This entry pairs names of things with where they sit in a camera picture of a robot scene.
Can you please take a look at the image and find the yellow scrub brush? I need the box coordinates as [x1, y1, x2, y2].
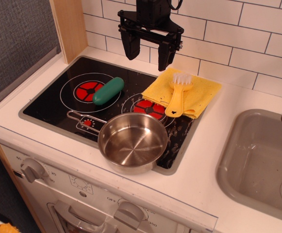
[165, 72, 193, 118]

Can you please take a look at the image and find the yellow cloth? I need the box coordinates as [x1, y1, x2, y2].
[142, 68, 221, 119]

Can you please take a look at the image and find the wooden side post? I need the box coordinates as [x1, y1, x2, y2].
[49, 0, 88, 64]

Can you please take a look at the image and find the stainless steel pot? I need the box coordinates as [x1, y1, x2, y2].
[66, 110, 168, 175]

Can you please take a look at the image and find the grey sink basin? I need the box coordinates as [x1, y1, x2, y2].
[216, 109, 282, 220]

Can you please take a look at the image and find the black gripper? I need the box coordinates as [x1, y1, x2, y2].
[117, 0, 184, 71]

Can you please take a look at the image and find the grey right oven knob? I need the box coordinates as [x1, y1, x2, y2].
[114, 201, 145, 230]

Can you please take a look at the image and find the grey oven knob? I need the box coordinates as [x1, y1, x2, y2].
[20, 158, 45, 183]
[114, 201, 145, 230]

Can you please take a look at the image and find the black toy stove top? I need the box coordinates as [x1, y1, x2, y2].
[19, 57, 199, 175]

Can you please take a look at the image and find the grey oven door handle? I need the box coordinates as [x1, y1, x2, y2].
[52, 200, 117, 233]

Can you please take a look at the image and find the orange object at corner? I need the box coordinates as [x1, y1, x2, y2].
[0, 223, 20, 233]

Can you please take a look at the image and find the grey left oven knob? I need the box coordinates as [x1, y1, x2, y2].
[20, 158, 45, 183]

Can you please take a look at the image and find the green plastic cucumber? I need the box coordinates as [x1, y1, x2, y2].
[92, 77, 124, 105]

